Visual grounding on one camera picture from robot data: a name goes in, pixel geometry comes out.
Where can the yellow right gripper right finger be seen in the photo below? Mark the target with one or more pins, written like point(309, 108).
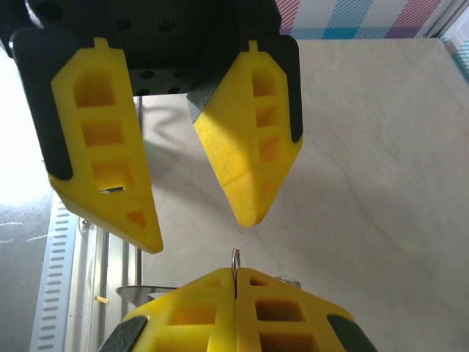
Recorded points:
point(249, 315)

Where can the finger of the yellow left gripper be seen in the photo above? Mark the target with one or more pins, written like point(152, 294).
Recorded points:
point(234, 154)
point(77, 146)

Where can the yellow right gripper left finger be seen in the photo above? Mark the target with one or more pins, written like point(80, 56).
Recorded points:
point(190, 315)

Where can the small yellow stick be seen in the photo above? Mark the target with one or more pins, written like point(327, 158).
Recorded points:
point(102, 299)

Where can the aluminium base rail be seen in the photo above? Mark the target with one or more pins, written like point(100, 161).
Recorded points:
point(110, 256)

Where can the aluminium frame post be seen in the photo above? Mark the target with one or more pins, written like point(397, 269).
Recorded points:
point(447, 18)

